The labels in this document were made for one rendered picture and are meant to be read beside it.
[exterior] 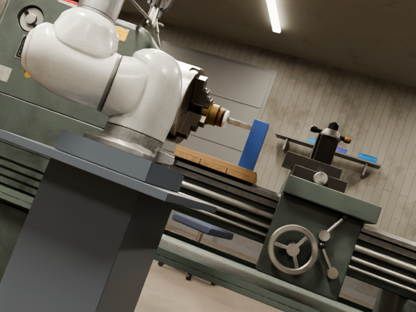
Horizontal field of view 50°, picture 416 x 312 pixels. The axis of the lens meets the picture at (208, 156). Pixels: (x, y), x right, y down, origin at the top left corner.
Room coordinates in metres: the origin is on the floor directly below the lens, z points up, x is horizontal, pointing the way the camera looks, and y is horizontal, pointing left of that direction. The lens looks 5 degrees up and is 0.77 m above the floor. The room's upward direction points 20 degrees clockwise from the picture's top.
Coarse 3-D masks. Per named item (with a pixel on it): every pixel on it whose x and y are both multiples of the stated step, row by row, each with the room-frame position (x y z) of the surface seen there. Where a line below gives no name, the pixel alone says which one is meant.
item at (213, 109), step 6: (204, 108) 1.75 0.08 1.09; (210, 108) 1.74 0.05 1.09; (216, 108) 1.74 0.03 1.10; (222, 108) 1.75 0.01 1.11; (204, 114) 1.75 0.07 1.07; (210, 114) 1.73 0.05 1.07; (216, 114) 1.73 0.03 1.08; (222, 114) 1.73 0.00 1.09; (210, 120) 1.74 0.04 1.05; (216, 120) 1.74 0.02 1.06
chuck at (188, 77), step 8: (184, 64) 1.72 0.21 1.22; (184, 72) 1.67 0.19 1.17; (192, 72) 1.68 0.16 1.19; (200, 72) 1.74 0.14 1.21; (184, 80) 1.65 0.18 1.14; (192, 80) 1.66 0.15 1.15; (184, 88) 1.64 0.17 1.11; (192, 88) 1.70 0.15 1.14; (184, 96) 1.64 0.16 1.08; (184, 104) 1.69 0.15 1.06; (176, 112) 1.65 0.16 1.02; (184, 112) 1.73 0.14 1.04; (176, 120) 1.66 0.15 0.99; (176, 128) 1.70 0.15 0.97; (168, 136) 1.76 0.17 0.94
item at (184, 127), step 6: (186, 114) 1.75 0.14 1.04; (192, 114) 1.75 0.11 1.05; (198, 114) 1.75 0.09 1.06; (186, 120) 1.74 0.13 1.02; (192, 120) 1.74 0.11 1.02; (198, 120) 1.74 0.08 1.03; (204, 120) 1.74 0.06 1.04; (180, 126) 1.73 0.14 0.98; (186, 126) 1.73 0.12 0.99; (192, 126) 1.73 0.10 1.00; (198, 126) 1.77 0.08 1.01; (180, 132) 1.72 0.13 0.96; (186, 132) 1.72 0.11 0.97; (174, 138) 1.75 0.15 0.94; (186, 138) 1.74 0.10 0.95
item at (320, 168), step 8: (288, 152) 1.59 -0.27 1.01; (288, 160) 1.59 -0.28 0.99; (296, 160) 1.59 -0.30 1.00; (304, 160) 1.59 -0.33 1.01; (312, 160) 1.58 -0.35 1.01; (288, 168) 1.67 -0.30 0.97; (312, 168) 1.58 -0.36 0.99; (320, 168) 1.58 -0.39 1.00; (328, 168) 1.57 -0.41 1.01; (336, 168) 1.57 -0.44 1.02; (336, 176) 1.57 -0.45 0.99
